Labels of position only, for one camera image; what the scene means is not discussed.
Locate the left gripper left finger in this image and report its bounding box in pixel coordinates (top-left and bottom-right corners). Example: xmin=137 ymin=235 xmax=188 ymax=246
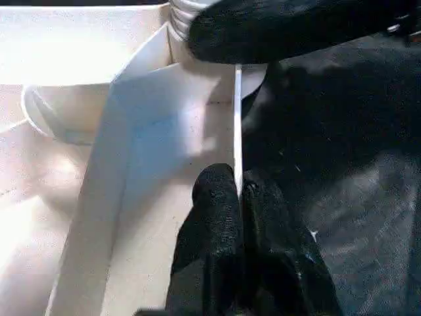
xmin=164 ymin=163 xmax=245 ymax=316

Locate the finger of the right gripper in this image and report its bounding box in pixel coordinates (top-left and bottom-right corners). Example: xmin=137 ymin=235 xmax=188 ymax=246
xmin=187 ymin=0 xmax=421 ymax=65

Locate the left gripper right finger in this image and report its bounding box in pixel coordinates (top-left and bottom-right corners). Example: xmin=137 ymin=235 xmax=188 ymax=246
xmin=240 ymin=170 xmax=344 ymax=316

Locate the white plastic table leg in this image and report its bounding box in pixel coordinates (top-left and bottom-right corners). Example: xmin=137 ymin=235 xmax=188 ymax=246
xmin=168 ymin=0 xmax=218 ymax=41

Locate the white plastic table top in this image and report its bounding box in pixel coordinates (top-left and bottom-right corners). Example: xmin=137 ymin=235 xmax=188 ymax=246
xmin=0 ymin=3 xmax=269 ymax=316

